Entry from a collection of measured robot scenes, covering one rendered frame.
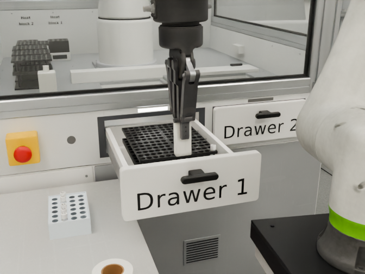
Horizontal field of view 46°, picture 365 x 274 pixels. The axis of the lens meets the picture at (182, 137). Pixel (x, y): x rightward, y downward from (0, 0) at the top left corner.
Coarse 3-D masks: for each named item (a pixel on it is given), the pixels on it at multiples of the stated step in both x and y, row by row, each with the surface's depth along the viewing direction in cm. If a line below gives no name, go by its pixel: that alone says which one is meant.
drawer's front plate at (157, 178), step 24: (120, 168) 82; (144, 168) 81; (168, 168) 83; (192, 168) 84; (216, 168) 86; (240, 168) 88; (144, 192) 83; (168, 192) 85; (216, 192) 88; (240, 192) 90; (144, 216) 85
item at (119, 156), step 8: (168, 120) 119; (112, 128) 114; (120, 128) 115; (200, 128) 114; (112, 136) 107; (120, 136) 115; (208, 136) 109; (112, 144) 102; (120, 144) 116; (216, 144) 104; (112, 152) 103; (120, 152) 97; (224, 152) 99; (232, 152) 97; (112, 160) 103; (120, 160) 93; (128, 160) 107
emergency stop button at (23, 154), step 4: (16, 148) 100; (20, 148) 100; (24, 148) 100; (28, 148) 101; (16, 152) 100; (20, 152) 100; (24, 152) 100; (28, 152) 100; (16, 156) 100; (20, 156) 100; (24, 156) 100; (28, 156) 101; (16, 160) 101; (20, 160) 100; (24, 160) 101; (28, 160) 101
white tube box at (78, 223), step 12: (84, 192) 100; (48, 204) 94; (60, 204) 95; (72, 204) 95; (84, 204) 95; (48, 216) 90; (60, 216) 90; (72, 216) 90; (84, 216) 91; (48, 228) 87; (60, 228) 88; (72, 228) 89; (84, 228) 90
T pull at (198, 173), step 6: (192, 174) 82; (198, 174) 82; (204, 174) 82; (210, 174) 82; (216, 174) 82; (180, 180) 81; (186, 180) 81; (192, 180) 81; (198, 180) 82; (204, 180) 82; (210, 180) 83
